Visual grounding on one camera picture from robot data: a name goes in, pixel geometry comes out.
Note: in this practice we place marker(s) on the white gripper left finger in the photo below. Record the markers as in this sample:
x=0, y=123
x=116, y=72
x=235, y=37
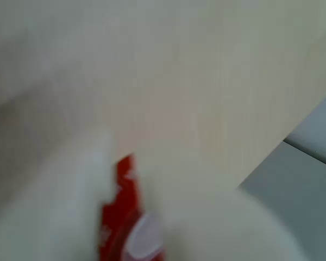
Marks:
x=57, y=206

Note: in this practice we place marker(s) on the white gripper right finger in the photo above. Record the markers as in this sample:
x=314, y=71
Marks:
x=220, y=225

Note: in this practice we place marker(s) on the small red tape roll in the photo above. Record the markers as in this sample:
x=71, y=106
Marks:
x=119, y=212

